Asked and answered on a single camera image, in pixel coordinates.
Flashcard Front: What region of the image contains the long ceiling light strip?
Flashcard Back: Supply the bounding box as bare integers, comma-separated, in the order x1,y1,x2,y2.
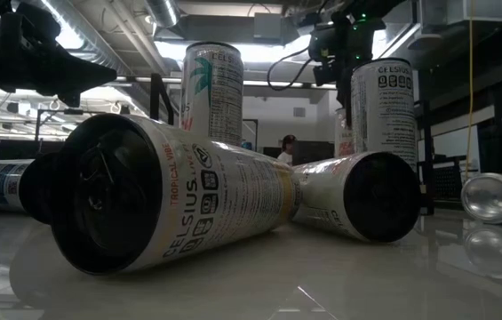
112,74,345,91

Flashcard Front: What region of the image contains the Celsius can with blue base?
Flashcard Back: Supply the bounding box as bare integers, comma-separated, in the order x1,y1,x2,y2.
350,57,419,172

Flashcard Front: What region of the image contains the black metal stand frame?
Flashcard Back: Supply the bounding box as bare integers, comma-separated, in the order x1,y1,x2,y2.
241,118,259,152
35,108,85,142

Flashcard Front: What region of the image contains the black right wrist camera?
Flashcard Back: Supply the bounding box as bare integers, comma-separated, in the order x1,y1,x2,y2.
307,22,339,63

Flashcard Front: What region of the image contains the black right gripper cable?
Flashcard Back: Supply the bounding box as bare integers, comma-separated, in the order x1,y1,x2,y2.
267,44,323,92

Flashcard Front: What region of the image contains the black wire rack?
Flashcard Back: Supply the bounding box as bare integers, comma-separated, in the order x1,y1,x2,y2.
417,154,467,211

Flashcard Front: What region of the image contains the grey ceiling unit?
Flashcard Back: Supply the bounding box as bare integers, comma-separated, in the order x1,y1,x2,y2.
252,12,283,41

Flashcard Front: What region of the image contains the Celsius Tropical Vibe can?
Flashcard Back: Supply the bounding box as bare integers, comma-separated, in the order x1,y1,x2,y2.
50,113,300,275
18,151,63,226
180,41,245,148
290,150,423,244
460,172,502,225

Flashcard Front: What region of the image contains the long silver spiral duct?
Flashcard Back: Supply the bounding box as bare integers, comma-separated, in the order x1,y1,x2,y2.
39,0,154,79

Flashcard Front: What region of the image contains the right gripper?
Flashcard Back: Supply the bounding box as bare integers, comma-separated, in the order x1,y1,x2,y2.
312,12,378,128

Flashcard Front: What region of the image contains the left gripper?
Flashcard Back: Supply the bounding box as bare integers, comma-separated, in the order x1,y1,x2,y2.
0,2,117,108

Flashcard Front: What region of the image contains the blue silver Red Bull can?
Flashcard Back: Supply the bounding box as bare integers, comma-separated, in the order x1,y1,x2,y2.
0,158,36,212

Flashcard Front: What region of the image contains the round silver duct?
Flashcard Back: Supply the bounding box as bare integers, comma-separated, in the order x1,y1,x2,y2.
143,0,181,28

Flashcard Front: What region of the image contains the black screen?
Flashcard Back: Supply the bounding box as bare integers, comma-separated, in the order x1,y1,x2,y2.
297,140,336,166

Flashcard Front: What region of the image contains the yellow hanging cord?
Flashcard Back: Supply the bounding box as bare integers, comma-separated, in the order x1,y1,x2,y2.
464,0,475,182

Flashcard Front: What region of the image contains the white table mat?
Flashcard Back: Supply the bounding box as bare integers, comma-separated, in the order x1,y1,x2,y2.
0,208,502,320

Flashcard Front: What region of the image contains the person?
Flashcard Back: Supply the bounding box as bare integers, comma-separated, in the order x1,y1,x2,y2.
275,134,299,166

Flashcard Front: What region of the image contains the Celsius Peach Vibe can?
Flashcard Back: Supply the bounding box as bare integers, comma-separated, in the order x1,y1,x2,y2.
333,106,355,157

